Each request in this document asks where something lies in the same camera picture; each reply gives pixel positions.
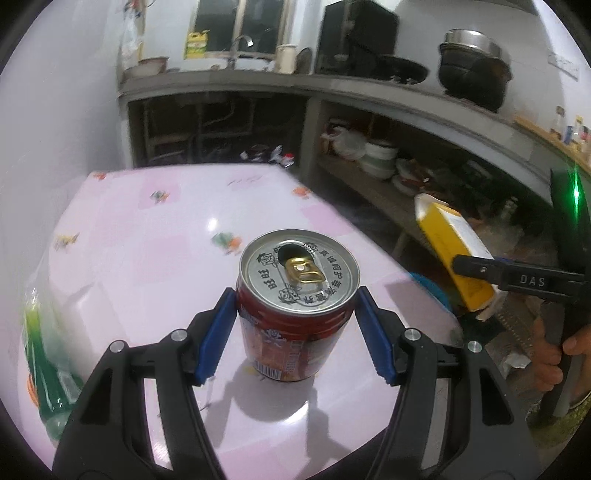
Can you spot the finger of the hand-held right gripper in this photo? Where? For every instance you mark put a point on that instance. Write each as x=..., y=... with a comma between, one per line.
x=475, y=270

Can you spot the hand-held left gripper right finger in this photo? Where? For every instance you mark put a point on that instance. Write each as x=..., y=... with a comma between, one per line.
x=374, y=332

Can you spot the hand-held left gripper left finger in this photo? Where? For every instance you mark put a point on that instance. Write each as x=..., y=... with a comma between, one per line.
x=217, y=332

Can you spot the yellow carton box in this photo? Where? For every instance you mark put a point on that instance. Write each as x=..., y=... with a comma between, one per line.
x=443, y=235

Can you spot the blue plastic basket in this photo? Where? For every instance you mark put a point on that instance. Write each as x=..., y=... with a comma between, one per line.
x=431, y=290

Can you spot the red drink can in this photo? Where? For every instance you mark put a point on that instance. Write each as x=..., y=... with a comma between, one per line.
x=286, y=332

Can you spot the person's right hand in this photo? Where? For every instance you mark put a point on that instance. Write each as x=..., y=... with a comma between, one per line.
x=542, y=360

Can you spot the white paper scrap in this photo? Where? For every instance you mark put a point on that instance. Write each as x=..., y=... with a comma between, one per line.
x=515, y=363

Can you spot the wooden board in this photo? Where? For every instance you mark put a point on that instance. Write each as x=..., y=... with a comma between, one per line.
x=545, y=134

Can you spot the concrete shelf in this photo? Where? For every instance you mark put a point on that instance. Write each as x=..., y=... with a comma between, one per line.
x=369, y=189

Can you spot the stack of white bowls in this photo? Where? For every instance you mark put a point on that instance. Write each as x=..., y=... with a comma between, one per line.
x=381, y=159

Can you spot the green plastic bag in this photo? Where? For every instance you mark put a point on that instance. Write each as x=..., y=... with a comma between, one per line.
x=46, y=360

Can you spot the white plastic bag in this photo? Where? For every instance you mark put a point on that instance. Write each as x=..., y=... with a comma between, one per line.
x=348, y=143

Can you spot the black pot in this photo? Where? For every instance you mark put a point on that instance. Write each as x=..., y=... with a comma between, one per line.
x=475, y=78

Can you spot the black wok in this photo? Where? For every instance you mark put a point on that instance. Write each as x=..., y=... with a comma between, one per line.
x=392, y=69

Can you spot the metal pot lid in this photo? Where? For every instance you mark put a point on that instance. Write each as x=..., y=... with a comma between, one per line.
x=471, y=39

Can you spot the concrete counter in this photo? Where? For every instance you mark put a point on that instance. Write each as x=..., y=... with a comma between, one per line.
x=323, y=85

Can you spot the black cabinet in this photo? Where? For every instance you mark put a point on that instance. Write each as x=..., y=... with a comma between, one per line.
x=355, y=32

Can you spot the metal basin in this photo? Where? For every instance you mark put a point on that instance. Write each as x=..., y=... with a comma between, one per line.
x=147, y=67

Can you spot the white jar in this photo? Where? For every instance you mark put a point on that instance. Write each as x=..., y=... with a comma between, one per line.
x=286, y=60

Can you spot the metal faucet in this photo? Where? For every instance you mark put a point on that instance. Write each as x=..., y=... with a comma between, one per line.
x=240, y=46

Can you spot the window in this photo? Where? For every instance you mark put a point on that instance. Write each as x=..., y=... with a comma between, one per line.
x=240, y=23

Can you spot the metal pipe frame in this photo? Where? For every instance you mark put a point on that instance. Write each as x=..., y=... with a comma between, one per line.
x=203, y=124

